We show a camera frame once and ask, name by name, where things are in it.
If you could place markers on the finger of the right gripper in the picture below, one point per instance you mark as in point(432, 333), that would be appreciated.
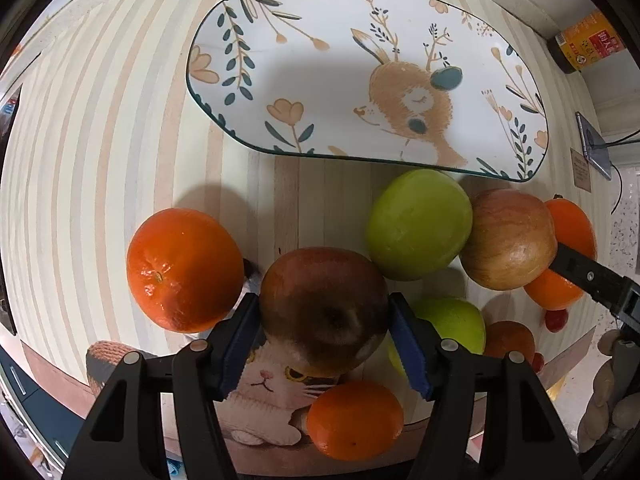
point(619, 294)

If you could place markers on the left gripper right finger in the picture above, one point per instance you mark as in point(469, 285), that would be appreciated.
point(442, 372)

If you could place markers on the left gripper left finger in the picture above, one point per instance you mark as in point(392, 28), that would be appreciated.
point(206, 372)

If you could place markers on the small green apple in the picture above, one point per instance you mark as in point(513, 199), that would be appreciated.
point(456, 319)

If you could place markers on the small dark orange fruit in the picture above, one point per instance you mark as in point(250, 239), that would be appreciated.
point(506, 336)

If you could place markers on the red cherry tomato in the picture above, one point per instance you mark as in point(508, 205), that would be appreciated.
point(538, 362)
point(555, 320)

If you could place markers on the large orange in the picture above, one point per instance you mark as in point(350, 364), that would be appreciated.
point(184, 270)

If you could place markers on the red yellow apple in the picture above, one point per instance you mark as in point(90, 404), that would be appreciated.
point(512, 239)

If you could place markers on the dark red apple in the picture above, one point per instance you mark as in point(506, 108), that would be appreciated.
point(324, 309)

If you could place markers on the large green apple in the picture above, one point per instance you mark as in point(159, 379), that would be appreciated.
point(418, 225)

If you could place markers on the brown mat label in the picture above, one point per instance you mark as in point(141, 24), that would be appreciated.
point(581, 171)

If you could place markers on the blue smartphone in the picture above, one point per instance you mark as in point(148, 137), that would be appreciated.
point(594, 147)

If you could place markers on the soy sauce bottle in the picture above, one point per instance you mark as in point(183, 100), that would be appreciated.
point(587, 42)

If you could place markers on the striped cat table mat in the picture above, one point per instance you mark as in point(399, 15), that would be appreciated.
point(106, 133)

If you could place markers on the fox pattern oval plate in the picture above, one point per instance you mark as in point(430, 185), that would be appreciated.
point(419, 82)

